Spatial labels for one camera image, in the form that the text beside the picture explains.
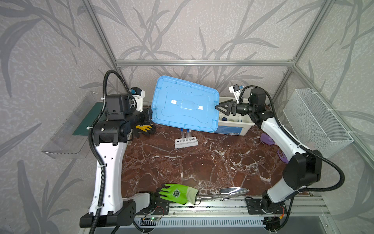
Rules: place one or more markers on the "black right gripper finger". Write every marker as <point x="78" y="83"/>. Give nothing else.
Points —
<point x="227" y="112"/>
<point x="226" y="105"/>

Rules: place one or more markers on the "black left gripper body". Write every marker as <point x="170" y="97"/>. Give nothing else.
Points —
<point x="147" y="117"/>

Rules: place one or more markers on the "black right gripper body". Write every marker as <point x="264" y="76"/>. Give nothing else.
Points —
<point x="232" y="107"/>

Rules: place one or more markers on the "blue plastic bin lid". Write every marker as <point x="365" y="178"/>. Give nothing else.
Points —
<point x="186" y="105"/>

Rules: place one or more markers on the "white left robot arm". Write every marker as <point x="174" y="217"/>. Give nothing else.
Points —
<point x="108" y="137"/>

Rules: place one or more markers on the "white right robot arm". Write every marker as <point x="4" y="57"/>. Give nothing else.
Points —
<point x="304" y="165"/>

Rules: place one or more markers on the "purple pink plastic scoop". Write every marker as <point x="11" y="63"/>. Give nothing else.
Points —
<point x="266" y="139"/>

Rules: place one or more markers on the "yellow black work glove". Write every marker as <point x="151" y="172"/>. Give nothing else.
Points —
<point x="146" y="130"/>

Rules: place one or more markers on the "white test tube rack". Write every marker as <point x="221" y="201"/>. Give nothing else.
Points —
<point x="187" y="142"/>

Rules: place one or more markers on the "silver metal trowel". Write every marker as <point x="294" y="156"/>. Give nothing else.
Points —
<point x="225" y="193"/>

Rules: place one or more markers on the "green work glove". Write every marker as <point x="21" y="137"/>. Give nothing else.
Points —
<point x="177" y="193"/>

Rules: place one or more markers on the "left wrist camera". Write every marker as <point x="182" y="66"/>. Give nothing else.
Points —
<point x="138" y="96"/>

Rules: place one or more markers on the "clear plastic wall shelf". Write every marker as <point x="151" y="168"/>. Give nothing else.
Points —
<point x="71" y="140"/>

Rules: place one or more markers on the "white wire mesh basket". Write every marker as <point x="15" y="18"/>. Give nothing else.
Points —
<point x="314" y="124"/>

